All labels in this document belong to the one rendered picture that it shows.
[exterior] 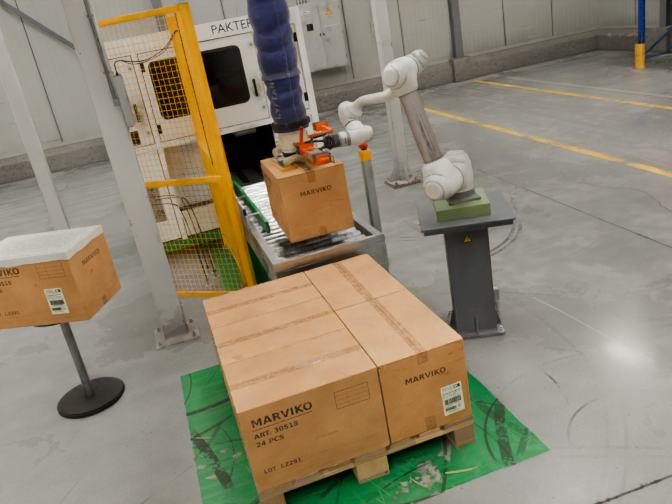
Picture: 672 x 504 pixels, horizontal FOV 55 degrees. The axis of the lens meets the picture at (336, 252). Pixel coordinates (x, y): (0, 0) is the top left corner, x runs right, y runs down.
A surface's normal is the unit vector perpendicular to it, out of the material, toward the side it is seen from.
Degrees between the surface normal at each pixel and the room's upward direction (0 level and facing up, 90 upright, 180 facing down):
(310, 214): 90
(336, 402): 90
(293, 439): 90
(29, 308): 90
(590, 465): 0
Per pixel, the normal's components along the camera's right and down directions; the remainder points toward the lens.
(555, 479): -0.18, -0.91
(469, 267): -0.07, 0.38
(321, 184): 0.28, 0.31
